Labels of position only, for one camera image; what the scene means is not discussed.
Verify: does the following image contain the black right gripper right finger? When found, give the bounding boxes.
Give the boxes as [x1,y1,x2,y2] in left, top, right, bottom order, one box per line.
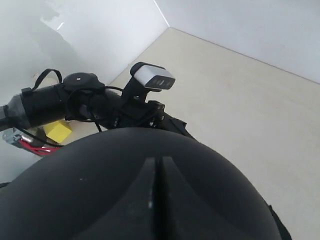
[157,156,220,240]

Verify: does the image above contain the yellow block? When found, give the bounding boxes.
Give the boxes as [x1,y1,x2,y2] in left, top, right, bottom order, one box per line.
[43,120,72,144]

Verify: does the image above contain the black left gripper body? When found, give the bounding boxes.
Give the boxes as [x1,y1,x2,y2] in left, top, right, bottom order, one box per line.
[109,82,192,138]

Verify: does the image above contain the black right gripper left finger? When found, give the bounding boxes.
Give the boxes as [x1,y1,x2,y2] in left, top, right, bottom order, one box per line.
[96,158,156,240]

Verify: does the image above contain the black helmet with visor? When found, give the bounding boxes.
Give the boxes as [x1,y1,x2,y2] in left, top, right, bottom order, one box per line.
[0,128,281,240]

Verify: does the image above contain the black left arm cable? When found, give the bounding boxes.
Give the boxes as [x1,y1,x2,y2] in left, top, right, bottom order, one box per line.
[31,69,126,133]

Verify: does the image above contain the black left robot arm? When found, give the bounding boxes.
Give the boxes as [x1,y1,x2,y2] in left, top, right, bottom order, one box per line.
[0,69,191,137]

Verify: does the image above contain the red wires with connector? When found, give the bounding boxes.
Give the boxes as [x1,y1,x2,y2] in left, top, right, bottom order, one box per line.
[1,128,63,157]

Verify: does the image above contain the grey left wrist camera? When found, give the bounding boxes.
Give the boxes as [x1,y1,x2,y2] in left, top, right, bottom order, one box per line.
[130,62,176,91]

